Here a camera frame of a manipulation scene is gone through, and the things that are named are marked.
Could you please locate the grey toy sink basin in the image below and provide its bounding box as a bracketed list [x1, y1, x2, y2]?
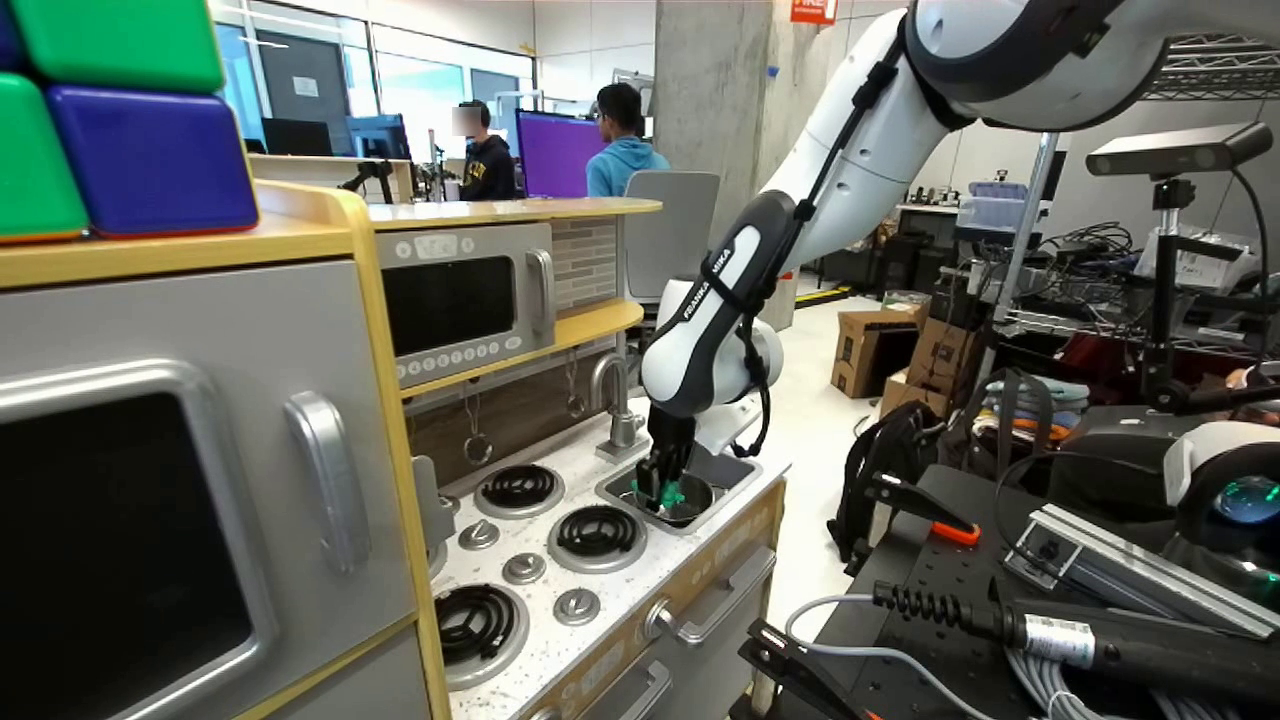
[596, 448, 761, 537]

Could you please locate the silver oven door handle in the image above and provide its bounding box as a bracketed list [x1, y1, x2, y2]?
[579, 656, 681, 720]

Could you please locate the black round stove burner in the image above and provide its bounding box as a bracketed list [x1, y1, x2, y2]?
[430, 580, 537, 694]
[473, 461, 567, 524]
[549, 500, 651, 578]

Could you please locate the purple divider panel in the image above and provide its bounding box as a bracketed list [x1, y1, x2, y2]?
[517, 114, 613, 205]

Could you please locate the silver cupboard door handle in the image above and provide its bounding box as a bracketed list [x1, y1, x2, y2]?
[671, 545, 781, 653]

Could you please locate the silver fridge door handle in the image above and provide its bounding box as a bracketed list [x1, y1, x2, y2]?
[280, 390, 374, 580]

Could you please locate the blue plastic crate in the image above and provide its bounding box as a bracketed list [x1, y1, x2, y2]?
[955, 177, 1041, 243]

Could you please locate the person in blue shirt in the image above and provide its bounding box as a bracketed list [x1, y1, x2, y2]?
[579, 81, 677, 205]

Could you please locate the grey toy microwave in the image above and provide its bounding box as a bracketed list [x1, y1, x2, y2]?
[374, 221, 563, 396]

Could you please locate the small silver stove dial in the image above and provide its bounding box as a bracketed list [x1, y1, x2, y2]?
[457, 517, 505, 557]
[498, 549, 551, 588]
[551, 584, 605, 632]

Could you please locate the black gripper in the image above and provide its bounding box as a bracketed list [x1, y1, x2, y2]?
[634, 403, 709, 524]

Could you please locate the grey coiled cable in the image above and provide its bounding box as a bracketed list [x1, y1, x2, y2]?
[781, 593, 1210, 720]

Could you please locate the silver toy faucet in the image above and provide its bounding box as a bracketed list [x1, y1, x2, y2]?
[589, 347, 649, 461]

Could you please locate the grey windowed fridge door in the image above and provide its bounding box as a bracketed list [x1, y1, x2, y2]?
[0, 256, 418, 720]

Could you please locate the grey chair backrest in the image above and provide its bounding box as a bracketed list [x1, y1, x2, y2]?
[620, 167, 724, 312]

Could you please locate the black rounded case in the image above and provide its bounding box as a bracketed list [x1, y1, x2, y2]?
[1046, 403, 1205, 527]

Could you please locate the brown cardboard box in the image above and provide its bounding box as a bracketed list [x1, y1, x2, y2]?
[908, 312, 993, 400]
[833, 306, 924, 403]

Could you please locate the black perforated table plate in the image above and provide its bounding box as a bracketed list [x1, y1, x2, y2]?
[724, 458, 1280, 720]

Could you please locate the black camera stand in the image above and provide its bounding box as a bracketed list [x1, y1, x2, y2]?
[1148, 171, 1256, 412]

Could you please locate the orange black bar clamp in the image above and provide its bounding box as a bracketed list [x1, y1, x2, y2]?
[737, 616, 875, 720]
[858, 470, 993, 557]

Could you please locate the person in black shirt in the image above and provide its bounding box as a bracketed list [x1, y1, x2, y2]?
[451, 98, 522, 205]

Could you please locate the toy play kitchen unit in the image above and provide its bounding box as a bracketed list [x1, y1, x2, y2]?
[0, 177, 792, 720]

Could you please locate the white black VR headset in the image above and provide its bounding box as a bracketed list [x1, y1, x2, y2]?
[1156, 415, 1280, 573]

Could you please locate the black cylindrical handle tool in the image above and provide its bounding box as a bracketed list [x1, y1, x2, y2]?
[868, 578, 1280, 713]

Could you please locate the grey stereo camera bar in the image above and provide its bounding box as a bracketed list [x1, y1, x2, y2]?
[1084, 116, 1280, 185]

